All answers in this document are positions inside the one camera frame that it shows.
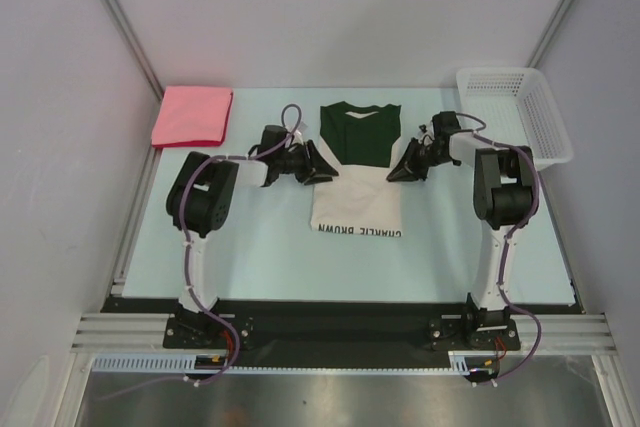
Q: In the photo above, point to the white perforated plastic basket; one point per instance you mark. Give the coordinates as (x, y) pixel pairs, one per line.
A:
(518, 108)

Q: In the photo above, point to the white and dark green t-shirt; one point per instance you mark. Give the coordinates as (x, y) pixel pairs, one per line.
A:
(362, 144)

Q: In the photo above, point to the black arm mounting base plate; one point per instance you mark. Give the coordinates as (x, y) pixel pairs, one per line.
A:
(469, 322)

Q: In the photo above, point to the folded pink t-shirt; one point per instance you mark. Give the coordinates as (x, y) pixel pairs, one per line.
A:
(192, 116)

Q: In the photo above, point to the aluminium frame rail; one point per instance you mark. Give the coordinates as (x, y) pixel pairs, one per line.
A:
(550, 334)

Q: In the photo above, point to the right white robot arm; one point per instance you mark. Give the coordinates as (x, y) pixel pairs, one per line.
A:
(506, 193)

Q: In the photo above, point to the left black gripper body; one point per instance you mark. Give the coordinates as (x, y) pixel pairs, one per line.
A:
(296, 162)

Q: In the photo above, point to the white slotted cable duct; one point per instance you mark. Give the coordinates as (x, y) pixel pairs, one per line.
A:
(447, 364)

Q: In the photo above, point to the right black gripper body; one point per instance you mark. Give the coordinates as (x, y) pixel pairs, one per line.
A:
(434, 158)

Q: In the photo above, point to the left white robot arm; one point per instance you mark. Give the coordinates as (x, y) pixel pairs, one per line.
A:
(200, 198)

